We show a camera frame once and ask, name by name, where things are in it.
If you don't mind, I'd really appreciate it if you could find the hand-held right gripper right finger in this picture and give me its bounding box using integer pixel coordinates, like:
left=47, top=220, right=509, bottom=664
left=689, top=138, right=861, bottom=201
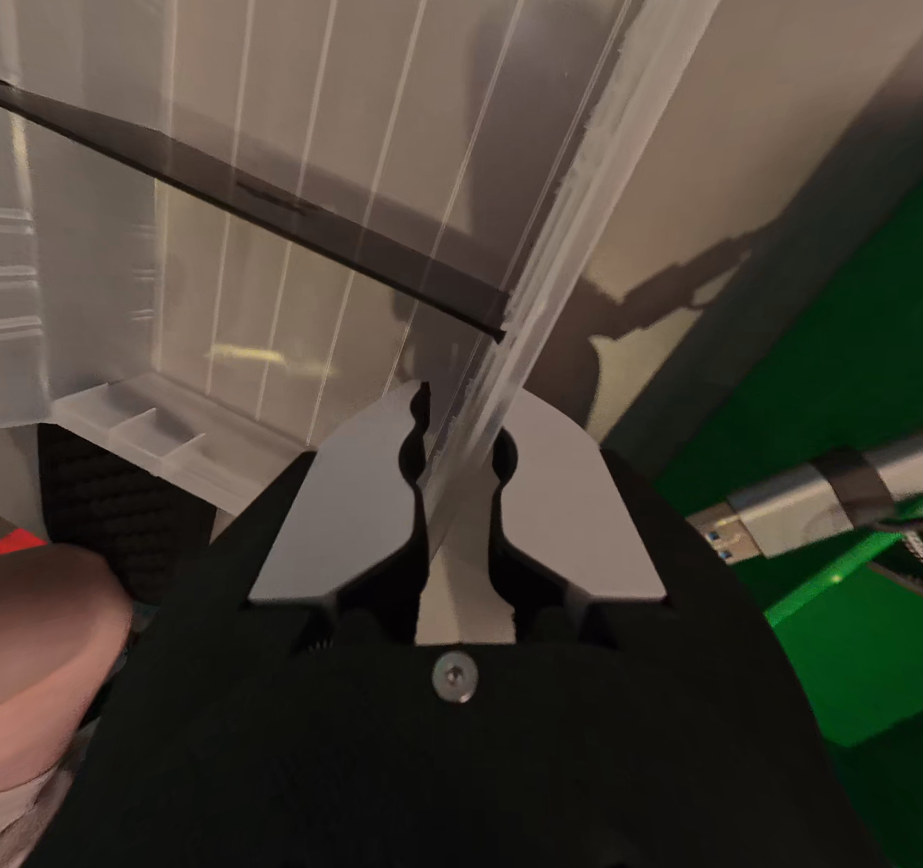
left=490, top=386, right=668, bottom=606

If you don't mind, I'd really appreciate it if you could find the green plastic bin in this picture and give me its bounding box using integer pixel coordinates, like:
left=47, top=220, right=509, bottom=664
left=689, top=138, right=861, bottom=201
left=652, top=186, right=923, bottom=868

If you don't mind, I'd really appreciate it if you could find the black divider strip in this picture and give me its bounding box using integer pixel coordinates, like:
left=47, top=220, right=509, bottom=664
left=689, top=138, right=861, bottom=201
left=0, top=78, right=507, bottom=341

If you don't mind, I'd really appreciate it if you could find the black textured wrist rest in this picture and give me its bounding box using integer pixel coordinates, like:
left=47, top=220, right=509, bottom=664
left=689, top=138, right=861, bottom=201
left=36, top=421, right=217, bottom=609

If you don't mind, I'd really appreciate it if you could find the clear plastic bin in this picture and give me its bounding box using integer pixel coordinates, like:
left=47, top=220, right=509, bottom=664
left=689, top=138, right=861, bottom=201
left=0, top=0, right=740, bottom=545

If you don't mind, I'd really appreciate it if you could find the silver USB hub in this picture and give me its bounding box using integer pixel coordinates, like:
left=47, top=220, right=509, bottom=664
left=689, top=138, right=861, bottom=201
left=685, top=432, right=923, bottom=566

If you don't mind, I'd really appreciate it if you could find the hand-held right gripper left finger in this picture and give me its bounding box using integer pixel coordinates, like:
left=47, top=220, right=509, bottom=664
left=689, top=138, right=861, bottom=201
left=247, top=380, right=434, bottom=609

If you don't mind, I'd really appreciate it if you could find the person's left forearm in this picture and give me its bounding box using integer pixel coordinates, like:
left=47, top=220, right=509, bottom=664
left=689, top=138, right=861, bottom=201
left=0, top=544, right=134, bottom=793

